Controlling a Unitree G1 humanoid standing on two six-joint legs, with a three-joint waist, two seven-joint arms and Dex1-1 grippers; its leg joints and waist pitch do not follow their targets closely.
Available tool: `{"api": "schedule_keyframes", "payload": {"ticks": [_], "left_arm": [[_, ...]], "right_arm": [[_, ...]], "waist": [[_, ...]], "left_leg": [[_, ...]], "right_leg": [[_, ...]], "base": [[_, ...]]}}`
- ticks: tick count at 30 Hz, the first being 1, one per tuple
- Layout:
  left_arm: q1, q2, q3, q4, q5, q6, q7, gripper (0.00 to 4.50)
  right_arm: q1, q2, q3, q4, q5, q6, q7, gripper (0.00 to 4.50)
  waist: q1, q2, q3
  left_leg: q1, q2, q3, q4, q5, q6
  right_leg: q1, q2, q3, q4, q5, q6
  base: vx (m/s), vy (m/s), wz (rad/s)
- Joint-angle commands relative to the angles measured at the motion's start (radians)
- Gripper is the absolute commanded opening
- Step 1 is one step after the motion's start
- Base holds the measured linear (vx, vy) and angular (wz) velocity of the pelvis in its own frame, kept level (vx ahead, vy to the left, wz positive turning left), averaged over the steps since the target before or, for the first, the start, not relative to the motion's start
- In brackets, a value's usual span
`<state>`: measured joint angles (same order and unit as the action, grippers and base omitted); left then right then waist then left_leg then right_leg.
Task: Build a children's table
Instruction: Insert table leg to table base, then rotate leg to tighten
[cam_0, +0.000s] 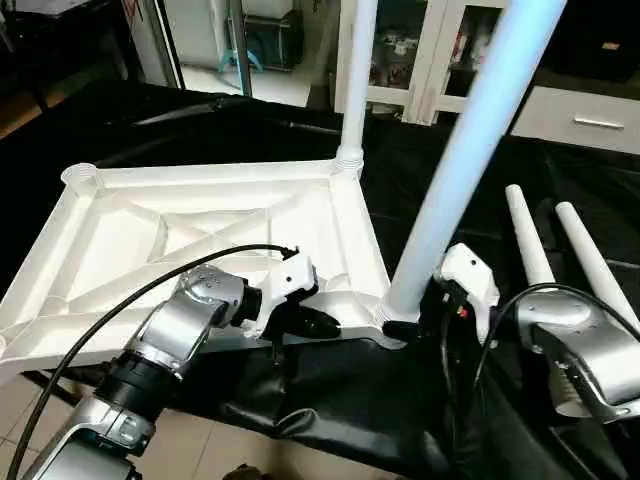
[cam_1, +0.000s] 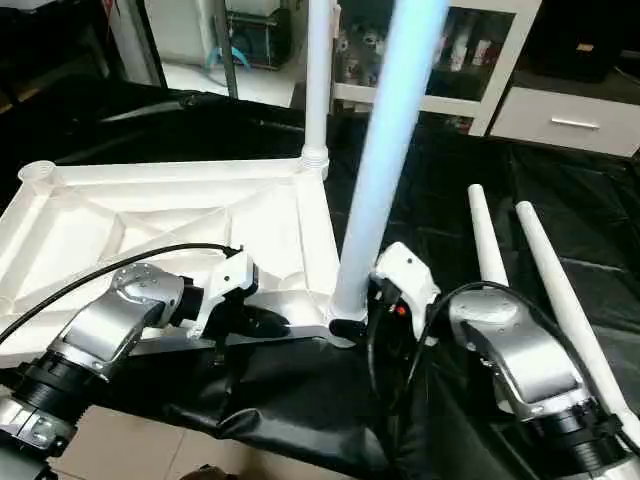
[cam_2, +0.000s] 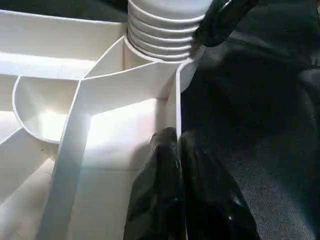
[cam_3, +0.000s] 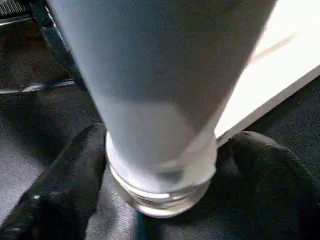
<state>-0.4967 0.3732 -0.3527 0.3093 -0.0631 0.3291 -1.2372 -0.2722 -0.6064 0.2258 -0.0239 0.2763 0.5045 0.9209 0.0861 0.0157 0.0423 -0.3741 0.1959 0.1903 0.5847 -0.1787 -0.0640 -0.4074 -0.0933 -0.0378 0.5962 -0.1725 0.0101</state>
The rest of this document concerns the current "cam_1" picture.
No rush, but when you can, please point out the white plastic table leg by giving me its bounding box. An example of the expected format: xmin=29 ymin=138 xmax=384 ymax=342
xmin=514 ymin=199 xmax=640 ymax=447
xmin=327 ymin=0 xmax=452 ymax=327
xmin=467 ymin=183 xmax=512 ymax=293
xmin=302 ymin=0 xmax=337 ymax=182

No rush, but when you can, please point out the white plastic table top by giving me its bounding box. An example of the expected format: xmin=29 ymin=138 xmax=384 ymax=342
xmin=0 ymin=150 xmax=347 ymax=367

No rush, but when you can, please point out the black table mat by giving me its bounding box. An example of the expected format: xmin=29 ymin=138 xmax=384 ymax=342
xmin=0 ymin=75 xmax=640 ymax=480

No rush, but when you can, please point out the white glass door cabinet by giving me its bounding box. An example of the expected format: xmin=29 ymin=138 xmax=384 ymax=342
xmin=330 ymin=0 xmax=543 ymax=137

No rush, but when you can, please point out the white drawer unit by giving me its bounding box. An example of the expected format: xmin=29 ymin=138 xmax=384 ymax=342
xmin=489 ymin=84 xmax=640 ymax=160

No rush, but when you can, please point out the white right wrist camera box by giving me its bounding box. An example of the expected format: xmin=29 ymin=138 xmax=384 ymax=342
xmin=371 ymin=241 xmax=442 ymax=347

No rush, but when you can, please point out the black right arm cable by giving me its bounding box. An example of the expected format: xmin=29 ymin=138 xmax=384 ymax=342
xmin=364 ymin=279 xmax=603 ymax=423

